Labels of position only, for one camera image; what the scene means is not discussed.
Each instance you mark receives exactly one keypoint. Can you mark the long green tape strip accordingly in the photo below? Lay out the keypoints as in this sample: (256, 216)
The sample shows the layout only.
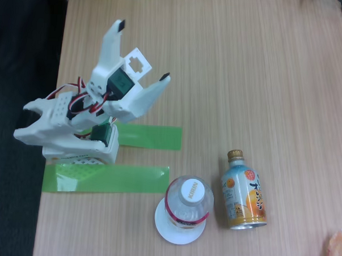
(123, 179)

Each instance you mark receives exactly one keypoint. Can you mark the small white round plate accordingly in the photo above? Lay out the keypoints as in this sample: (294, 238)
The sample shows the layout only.
(177, 237)

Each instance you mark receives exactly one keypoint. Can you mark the orange plastic bag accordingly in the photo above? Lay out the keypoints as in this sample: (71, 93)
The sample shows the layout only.
(337, 251)

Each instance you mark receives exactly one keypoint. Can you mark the clear plastic bottle orange label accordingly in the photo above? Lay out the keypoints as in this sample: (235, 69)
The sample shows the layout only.
(190, 197)

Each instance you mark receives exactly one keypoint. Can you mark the short green tape strip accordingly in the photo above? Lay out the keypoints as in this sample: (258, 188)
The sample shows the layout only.
(150, 136)

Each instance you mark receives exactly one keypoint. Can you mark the orange drink bottle can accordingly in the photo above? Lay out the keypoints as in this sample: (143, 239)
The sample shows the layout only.
(246, 196)

